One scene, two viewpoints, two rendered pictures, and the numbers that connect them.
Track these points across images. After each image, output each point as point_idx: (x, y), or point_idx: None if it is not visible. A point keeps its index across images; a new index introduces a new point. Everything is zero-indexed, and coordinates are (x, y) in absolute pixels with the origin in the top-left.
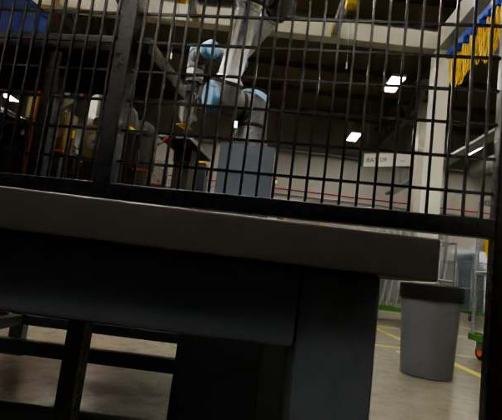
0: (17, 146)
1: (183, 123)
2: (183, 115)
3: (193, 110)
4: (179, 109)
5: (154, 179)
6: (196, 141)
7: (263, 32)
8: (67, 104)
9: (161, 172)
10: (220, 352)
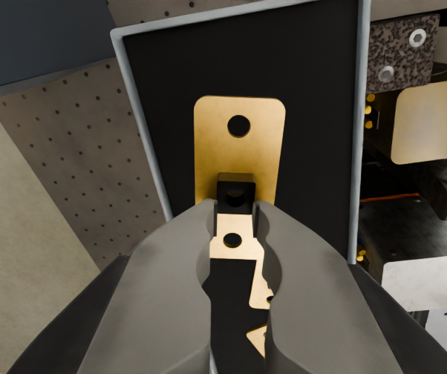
0: None
1: (205, 96)
2: (271, 258)
3: (117, 295)
4: (376, 319)
5: (376, 208)
6: (151, 170)
7: None
8: None
9: (367, 228)
10: None
